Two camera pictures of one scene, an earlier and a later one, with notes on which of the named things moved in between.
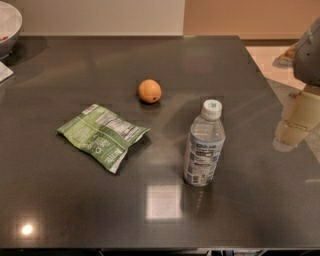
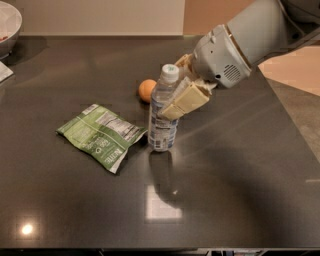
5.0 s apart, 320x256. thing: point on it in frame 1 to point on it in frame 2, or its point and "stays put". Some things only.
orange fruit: [150, 91] stays put
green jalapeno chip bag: [103, 134] stays put
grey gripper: [309, 58] to [218, 58]
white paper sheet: [5, 72] stays put
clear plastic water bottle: [205, 145] to [162, 132]
